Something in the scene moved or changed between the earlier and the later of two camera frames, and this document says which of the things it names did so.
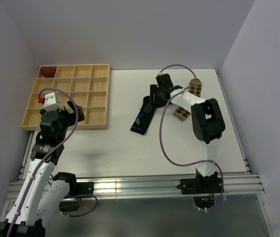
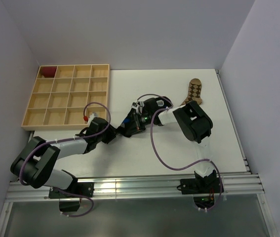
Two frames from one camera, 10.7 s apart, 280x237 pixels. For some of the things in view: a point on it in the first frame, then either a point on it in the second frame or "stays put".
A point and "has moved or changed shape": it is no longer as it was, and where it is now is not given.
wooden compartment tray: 87,85 stays put
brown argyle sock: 181,113 stays put
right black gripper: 153,90 -> 139,125
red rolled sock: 48,71 stays put
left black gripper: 71,116 -> 111,134
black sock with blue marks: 143,119 has moved or changed shape
